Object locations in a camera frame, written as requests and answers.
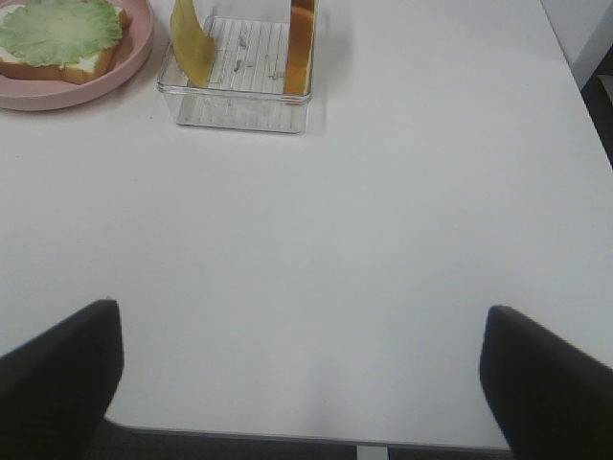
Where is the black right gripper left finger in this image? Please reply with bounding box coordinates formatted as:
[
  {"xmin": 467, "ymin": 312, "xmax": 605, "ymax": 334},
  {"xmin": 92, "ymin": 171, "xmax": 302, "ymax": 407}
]
[{"xmin": 1, "ymin": 300, "xmax": 124, "ymax": 459}]

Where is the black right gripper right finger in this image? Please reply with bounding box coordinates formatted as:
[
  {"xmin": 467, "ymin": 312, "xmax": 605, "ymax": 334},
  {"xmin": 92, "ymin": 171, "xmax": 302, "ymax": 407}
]
[{"xmin": 479, "ymin": 306, "xmax": 612, "ymax": 459}]

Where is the bread slice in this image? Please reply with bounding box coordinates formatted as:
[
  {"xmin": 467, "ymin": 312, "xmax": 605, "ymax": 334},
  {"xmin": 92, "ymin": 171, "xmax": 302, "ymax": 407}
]
[
  {"xmin": 284, "ymin": 0, "xmax": 318, "ymax": 95},
  {"xmin": 1, "ymin": 4, "xmax": 130, "ymax": 84}
]

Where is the green lettuce leaf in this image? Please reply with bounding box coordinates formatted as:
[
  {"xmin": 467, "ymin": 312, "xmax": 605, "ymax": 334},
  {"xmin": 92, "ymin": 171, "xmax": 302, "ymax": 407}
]
[{"xmin": 1, "ymin": 1, "xmax": 123, "ymax": 67}]

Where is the pink round plate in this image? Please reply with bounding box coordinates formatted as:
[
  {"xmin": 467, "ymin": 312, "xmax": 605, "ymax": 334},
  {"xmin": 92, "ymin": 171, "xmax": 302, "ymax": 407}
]
[{"xmin": 1, "ymin": 1, "xmax": 154, "ymax": 111}]

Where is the right clear plastic tray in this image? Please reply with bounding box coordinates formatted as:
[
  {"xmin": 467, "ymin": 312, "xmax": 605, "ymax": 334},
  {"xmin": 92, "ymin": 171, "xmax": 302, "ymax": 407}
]
[{"xmin": 157, "ymin": 11, "xmax": 310, "ymax": 134}]

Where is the yellow cheese slice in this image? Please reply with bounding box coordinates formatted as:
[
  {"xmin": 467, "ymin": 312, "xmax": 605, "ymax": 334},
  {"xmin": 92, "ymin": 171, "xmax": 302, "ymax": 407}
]
[{"xmin": 170, "ymin": 0, "xmax": 216, "ymax": 87}]

